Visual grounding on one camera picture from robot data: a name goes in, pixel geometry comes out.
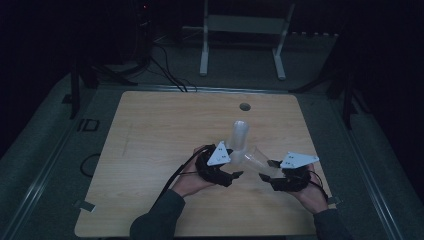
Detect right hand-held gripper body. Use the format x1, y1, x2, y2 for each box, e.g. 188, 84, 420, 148
270, 151, 320, 193

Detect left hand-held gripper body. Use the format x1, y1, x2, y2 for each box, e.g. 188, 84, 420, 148
194, 140, 235, 188

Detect stack of clear plastic cups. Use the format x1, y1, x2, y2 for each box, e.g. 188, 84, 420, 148
226, 120, 251, 165

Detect single clear plastic cup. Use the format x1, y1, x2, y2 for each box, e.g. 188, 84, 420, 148
244, 145, 285, 179

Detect person's right hand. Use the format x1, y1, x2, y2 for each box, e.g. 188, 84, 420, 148
287, 162, 330, 215

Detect person's left hand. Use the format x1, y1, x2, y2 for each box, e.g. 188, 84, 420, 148
171, 144, 219, 199

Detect black tripod stand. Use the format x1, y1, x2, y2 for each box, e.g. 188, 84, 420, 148
68, 61, 139, 120
289, 64, 369, 132

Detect white power strip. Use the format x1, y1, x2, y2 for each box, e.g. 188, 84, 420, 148
289, 31, 340, 40

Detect dark computer tower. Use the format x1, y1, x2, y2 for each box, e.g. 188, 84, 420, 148
131, 0, 156, 66

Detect right hand-held gripper cable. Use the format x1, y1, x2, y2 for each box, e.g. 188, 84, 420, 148
307, 169, 330, 202

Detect hand-held gripper cable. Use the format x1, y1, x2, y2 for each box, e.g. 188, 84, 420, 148
155, 144, 216, 205
307, 169, 330, 202

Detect left hand-held gripper cable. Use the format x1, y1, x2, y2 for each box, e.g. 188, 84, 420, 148
155, 144, 216, 205

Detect black floor cables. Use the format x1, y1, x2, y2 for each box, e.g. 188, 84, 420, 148
146, 43, 198, 93

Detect white metal stand frame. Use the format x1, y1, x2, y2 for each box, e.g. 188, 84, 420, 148
199, 0, 297, 81

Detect black cable loop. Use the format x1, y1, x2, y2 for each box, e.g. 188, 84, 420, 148
79, 152, 102, 178

